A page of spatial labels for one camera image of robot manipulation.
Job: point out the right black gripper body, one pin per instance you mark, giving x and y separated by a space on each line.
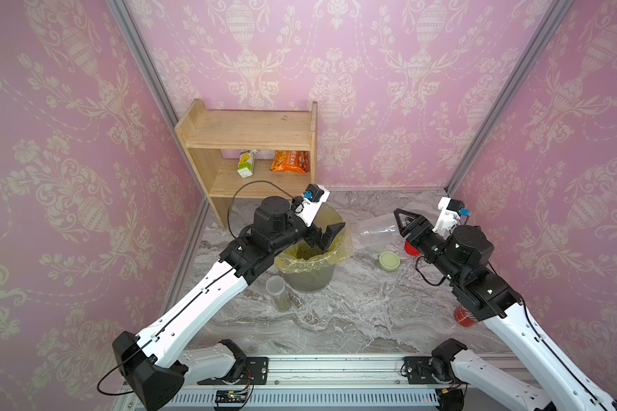
430 244

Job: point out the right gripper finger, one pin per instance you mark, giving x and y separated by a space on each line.
403 230
406 218

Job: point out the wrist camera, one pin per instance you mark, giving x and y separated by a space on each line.
307 206
452 214

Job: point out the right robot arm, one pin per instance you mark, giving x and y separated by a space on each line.
462 259

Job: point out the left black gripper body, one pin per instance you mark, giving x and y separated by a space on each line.
312 235

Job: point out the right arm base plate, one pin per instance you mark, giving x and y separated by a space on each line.
432 371

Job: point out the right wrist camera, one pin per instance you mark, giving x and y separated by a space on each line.
452 214

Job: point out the yellow plastic bin liner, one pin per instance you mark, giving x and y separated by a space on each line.
340 251

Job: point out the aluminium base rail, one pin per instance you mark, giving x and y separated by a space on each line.
369 382

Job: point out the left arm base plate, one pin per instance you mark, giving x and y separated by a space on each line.
252 370

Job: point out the wooden two-tier shelf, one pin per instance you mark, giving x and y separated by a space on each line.
204 134

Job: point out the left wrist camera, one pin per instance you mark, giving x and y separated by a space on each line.
307 206

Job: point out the green mung beans pile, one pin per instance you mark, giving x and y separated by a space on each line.
303 251

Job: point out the white lid glass jar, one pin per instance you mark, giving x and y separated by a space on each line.
276 288

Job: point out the green white juice carton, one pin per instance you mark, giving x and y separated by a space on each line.
246 163

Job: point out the red lid glass jar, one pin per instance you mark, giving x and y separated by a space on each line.
377 233

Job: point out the orange snack bag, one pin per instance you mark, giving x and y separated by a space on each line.
291 161

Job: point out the red can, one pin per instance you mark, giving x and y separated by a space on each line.
464 317

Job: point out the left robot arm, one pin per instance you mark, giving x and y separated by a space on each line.
153 361

